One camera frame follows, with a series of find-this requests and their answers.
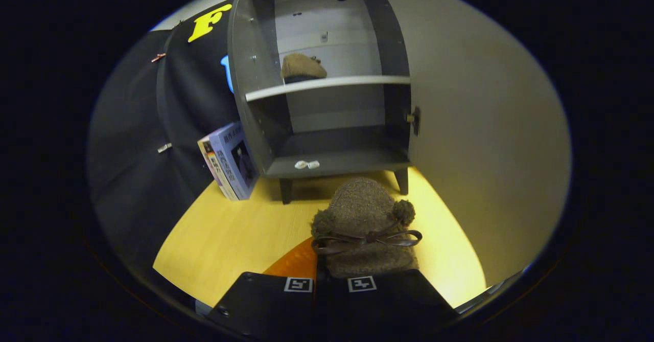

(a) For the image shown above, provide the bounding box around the lavender cover book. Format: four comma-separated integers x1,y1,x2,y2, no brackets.
208,122,260,201

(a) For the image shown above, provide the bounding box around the brown felt shoe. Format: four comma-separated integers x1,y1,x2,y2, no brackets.
281,53,328,84
311,177,423,279

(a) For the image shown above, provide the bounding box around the dark grey shoe cabinet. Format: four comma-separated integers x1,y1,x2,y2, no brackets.
227,0,413,204

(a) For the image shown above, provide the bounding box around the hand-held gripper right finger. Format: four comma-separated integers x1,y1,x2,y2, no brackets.
316,268,459,337

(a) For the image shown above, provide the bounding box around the beige shoe cabinet door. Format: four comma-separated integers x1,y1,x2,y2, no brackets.
370,0,572,289

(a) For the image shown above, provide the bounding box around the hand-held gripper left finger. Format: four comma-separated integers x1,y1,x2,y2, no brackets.
206,237,318,337

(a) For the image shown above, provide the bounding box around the black backdrop cloth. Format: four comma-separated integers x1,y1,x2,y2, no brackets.
87,0,241,281

